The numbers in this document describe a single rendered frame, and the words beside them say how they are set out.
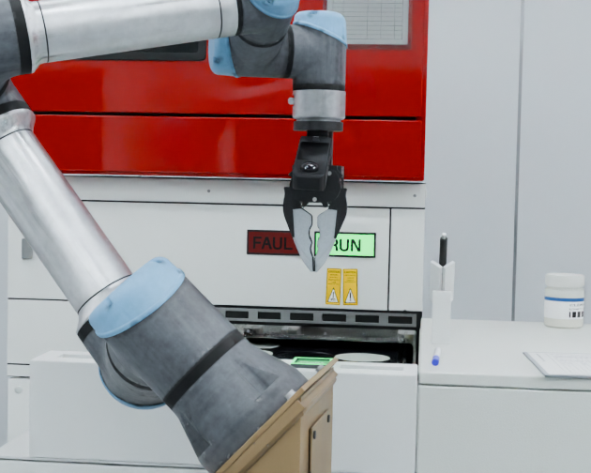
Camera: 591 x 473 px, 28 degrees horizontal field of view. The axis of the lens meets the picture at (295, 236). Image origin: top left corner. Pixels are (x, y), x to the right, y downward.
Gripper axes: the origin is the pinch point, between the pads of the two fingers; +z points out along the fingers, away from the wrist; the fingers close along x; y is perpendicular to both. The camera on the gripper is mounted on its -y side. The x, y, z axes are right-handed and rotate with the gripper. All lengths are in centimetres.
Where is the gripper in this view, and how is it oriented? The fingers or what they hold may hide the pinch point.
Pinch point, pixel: (313, 263)
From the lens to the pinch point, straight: 166.4
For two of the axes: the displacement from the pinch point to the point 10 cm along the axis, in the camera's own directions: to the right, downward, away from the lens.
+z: -0.2, 10.0, 0.5
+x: -9.9, -0.3, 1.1
